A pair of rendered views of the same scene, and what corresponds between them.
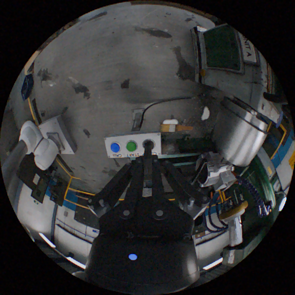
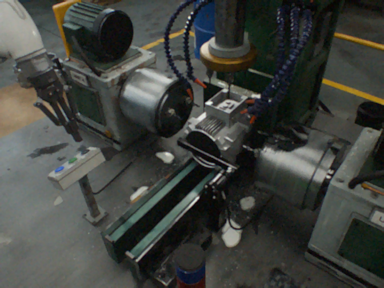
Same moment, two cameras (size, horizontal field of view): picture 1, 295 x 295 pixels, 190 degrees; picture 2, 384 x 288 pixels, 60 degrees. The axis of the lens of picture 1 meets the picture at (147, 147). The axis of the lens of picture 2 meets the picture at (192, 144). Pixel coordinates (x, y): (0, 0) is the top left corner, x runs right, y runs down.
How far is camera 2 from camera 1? 1.19 m
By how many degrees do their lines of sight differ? 83
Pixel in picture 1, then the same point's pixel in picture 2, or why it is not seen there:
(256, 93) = (99, 82)
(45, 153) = not seen: outside the picture
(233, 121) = (126, 104)
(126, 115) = (80, 225)
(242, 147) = (142, 92)
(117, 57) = (32, 186)
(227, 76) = (104, 106)
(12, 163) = not seen: outside the picture
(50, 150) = not seen: outside the picture
